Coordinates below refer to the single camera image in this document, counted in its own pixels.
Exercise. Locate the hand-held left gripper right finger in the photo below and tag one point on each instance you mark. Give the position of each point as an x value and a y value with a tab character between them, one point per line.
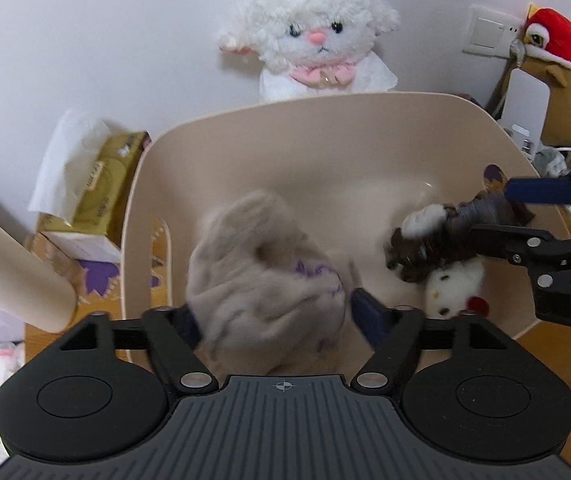
365	315

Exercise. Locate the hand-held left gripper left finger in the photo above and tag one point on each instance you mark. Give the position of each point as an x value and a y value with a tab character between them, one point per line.
188	324

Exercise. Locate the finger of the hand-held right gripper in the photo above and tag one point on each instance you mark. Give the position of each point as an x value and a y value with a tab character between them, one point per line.
510	237
540	190

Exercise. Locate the brown sock with white toe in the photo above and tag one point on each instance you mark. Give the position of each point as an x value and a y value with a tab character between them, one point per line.
445	245

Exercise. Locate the beige sock with purple print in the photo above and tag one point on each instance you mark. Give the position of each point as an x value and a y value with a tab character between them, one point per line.
265	285

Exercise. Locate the beige plastic storage bin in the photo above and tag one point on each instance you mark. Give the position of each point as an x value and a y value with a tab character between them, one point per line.
315	150

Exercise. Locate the light blue cloth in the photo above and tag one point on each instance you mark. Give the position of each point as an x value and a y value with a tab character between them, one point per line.
553	162

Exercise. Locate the white fluffy dotted sock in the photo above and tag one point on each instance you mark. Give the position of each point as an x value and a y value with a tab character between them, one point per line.
453	280

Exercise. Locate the white phone stand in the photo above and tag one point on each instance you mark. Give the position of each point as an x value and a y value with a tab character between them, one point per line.
525	100

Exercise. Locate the red bird plush hat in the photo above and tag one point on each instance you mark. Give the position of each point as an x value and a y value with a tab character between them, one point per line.
560	35

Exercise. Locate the gold tissue box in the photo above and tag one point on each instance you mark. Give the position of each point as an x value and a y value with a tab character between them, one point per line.
100	180

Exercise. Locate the white thermos bottle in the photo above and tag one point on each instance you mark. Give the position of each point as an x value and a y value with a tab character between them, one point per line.
5	270

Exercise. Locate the white lamb plush toy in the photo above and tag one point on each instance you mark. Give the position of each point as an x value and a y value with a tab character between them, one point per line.
310	15

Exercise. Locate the white wall socket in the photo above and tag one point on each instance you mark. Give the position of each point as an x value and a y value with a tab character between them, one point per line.
488	30

